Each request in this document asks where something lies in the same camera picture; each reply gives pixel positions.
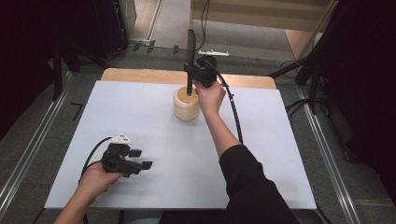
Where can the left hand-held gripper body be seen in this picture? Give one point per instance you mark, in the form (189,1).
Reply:
(116,161)

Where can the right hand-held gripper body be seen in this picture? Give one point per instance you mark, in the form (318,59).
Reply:
(207,70)

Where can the dark brown spatula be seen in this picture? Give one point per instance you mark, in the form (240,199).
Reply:
(190,46)

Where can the beige ribbed utensil holder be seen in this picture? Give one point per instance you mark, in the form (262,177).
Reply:
(186,109)

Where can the person's right hand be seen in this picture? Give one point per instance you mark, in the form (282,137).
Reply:
(210,98)

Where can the person's left hand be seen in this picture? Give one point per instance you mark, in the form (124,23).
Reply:
(93,183)

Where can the white bar on floor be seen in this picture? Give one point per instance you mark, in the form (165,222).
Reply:
(213,53)

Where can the white table sheet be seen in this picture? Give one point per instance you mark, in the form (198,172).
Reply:
(171,161)

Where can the wooden table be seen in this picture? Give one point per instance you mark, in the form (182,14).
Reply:
(149,76)

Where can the dark cabinet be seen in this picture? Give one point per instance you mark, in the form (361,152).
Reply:
(112,25)

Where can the black metal stand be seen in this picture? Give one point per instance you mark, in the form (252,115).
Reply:
(57,71)
(313,84)

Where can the metal floor rail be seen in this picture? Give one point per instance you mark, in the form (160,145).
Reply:
(34,146)
(330,155)

